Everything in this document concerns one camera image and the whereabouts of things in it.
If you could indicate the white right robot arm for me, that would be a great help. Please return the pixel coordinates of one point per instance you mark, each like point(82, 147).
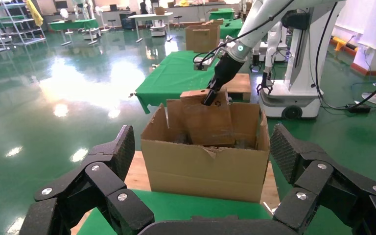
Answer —
point(259, 16)

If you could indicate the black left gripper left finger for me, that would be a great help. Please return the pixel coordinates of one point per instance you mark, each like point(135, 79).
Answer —
point(87, 194)

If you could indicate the low wooden pallet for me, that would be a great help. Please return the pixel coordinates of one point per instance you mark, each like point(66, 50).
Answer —
point(240, 86)

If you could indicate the table with green cloth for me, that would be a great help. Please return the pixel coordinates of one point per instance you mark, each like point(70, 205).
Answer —
point(74, 24)
point(231, 28)
point(222, 13)

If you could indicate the black cabinet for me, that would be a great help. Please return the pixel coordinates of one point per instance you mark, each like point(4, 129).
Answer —
point(128, 22)

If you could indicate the black parked robot gripper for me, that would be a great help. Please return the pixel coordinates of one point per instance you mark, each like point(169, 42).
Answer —
point(266, 78)

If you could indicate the metal binder clip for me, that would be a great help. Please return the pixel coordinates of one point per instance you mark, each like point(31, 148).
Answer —
point(131, 95)

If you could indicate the green table cloth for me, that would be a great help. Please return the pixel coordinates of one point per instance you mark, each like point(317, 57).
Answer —
point(175, 207)
point(175, 74)

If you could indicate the brown cardboard carton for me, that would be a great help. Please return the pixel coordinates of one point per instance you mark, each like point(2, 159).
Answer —
point(202, 37)

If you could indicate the white wheeled robot body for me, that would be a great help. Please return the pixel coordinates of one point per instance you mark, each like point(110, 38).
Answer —
point(304, 65)

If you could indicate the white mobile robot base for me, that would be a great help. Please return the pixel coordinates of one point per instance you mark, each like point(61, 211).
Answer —
point(158, 30)

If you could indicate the yellow pipe guard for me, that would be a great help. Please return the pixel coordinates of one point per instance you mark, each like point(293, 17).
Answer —
point(338, 42)

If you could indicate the black power brick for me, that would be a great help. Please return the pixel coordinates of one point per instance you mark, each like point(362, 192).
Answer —
point(358, 108)

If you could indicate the small cardboard box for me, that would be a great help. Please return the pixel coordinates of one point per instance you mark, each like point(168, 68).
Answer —
point(207, 123)

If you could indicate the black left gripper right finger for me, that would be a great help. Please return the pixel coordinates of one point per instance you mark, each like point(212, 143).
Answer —
point(330, 194)

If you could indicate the white parked robot arm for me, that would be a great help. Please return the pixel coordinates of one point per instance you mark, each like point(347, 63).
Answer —
point(274, 42)

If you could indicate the white long table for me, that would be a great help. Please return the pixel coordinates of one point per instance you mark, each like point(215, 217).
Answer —
point(149, 16)

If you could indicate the yellow hanging garment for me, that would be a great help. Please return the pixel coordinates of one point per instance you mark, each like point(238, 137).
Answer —
point(34, 11)

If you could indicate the light wooden board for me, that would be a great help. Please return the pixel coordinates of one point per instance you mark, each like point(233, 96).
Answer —
point(136, 175)

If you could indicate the large open cardboard carton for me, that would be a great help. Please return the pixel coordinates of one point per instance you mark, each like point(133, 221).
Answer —
point(191, 172)

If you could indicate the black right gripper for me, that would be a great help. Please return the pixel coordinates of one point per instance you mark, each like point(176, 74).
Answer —
point(226, 69)

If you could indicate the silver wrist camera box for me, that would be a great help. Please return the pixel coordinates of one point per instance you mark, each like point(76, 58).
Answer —
point(202, 63)

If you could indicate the grey metal shelving rack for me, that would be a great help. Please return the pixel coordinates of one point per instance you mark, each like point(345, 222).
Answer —
point(19, 32)

